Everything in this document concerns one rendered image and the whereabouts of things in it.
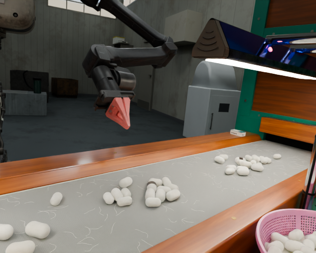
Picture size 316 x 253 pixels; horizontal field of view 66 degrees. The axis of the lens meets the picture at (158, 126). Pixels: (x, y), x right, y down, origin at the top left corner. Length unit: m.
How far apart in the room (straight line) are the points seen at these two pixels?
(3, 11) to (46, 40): 9.16
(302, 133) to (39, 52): 9.54
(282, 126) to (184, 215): 0.79
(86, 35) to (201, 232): 10.03
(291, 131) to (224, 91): 2.56
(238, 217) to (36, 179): 0.42
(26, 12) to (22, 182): 0.59
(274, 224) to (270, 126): 0.74
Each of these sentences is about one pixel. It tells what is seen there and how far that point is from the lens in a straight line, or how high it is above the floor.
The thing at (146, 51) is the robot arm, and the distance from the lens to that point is 0.92.
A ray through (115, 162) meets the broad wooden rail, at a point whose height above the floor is 0.76.
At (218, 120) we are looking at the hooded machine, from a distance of 3.69.
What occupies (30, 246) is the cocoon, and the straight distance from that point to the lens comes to 0.40.
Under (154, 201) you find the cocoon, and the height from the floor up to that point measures 0.75.
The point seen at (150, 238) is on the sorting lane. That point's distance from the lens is 0.43.
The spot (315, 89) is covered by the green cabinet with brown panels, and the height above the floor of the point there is 1.01.
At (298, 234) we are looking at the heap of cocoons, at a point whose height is 0.74.
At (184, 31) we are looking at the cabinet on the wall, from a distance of 5.19.
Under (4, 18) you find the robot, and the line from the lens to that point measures 0.98.
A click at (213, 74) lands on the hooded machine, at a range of 3.69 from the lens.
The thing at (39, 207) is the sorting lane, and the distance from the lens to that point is 0.52.
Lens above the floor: 0.99
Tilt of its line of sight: 11 degrees down
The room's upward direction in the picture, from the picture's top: 5 degrees clockwise
